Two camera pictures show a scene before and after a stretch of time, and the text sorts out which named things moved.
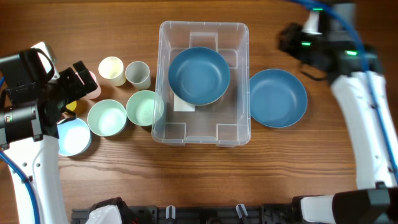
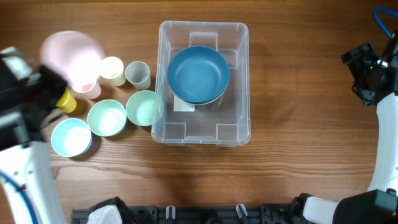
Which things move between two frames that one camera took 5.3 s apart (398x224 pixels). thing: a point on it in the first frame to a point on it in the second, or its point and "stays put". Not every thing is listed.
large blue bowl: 199,76 stays put
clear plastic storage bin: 203,76 stays put
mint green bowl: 106,118 stays put
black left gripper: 79,88 to 59,82
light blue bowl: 74,137 stays put
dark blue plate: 278,98 to 198,87
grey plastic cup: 138,73 stays put
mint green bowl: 144,107 stays put
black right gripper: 286,40 to 356,61
